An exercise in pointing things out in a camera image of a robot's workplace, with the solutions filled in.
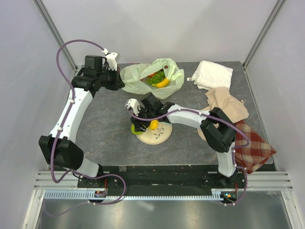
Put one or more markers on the beige crumpled cloth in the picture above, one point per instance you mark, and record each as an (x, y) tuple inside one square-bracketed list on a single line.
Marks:
[(220, 97)]

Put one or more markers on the beige and blue plate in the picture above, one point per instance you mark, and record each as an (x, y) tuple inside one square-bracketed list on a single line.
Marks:
[(156, 136)]

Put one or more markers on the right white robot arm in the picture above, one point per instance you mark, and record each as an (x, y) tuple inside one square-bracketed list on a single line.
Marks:
[(216, 127)]

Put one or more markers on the green fake apple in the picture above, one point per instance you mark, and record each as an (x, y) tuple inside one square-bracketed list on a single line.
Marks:
[(133, 130)]

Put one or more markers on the light blue cable duct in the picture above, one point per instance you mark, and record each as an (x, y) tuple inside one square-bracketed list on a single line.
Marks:
[(94, 195)]

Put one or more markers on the yellow fake mango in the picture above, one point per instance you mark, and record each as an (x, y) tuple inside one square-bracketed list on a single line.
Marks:
[(153, 124)]

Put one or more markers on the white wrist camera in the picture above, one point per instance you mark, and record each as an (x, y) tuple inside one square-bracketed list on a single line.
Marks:
[(111, 58), (134, 106)]

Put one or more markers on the yellow fake banana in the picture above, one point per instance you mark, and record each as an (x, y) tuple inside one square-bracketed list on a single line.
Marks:
[(161, 84)]

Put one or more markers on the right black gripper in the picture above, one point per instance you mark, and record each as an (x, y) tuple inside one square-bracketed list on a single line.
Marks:
[(138, 126)]

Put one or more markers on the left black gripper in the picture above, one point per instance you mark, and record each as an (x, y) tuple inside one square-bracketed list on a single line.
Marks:
[(118, 83)]

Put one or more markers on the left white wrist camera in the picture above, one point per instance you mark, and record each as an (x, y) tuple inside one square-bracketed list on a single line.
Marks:
[(111, 58)]

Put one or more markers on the red plaid cloth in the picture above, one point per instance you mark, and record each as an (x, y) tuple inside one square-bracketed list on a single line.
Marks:
[(256, 154)]

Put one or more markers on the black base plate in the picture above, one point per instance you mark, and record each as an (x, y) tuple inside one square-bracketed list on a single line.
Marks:
[(181, 180)]

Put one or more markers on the light green plastic bag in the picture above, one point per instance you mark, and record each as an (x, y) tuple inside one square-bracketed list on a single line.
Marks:
[(134, 77)]

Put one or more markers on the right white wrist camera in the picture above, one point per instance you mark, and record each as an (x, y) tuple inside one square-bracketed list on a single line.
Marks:
[(134, 106)]

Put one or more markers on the green fake grapes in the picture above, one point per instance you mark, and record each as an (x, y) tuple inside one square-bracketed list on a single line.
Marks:
[(158, 77)]

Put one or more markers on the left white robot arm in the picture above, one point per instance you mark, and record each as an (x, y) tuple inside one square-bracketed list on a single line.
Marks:
[(59, 148)]

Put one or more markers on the white folded towel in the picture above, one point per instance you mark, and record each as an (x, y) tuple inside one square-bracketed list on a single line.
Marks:
[(209, 75)]

